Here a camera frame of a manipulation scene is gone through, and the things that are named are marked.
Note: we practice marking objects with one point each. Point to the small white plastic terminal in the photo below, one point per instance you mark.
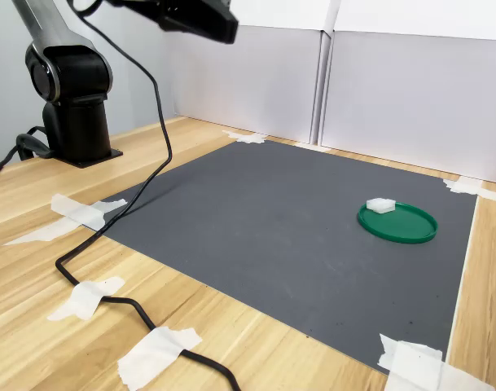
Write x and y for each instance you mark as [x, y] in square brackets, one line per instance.
[380, 205]

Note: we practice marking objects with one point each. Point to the round green lid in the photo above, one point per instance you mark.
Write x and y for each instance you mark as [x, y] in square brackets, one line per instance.
[402, 226]

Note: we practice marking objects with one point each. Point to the dark grey mat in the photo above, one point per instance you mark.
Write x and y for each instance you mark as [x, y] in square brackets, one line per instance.
[272, 244]

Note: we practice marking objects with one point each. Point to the long white edge tape strip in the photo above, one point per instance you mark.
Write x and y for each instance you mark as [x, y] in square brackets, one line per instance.
[463, 277]

